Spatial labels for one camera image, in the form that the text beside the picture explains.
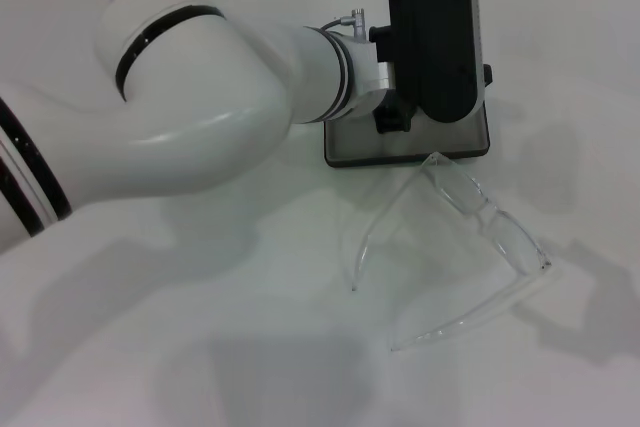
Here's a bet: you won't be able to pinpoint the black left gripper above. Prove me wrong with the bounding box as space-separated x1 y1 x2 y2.
368 25 495 134

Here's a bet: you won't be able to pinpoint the black glasses case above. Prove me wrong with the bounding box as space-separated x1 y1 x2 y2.
323 94 492 169

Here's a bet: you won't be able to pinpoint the clear plastic glasses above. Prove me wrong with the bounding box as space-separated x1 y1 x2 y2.
339 151 555 353

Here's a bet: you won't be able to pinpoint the left arm cable with plug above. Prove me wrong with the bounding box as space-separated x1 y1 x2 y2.
318 6 369 43

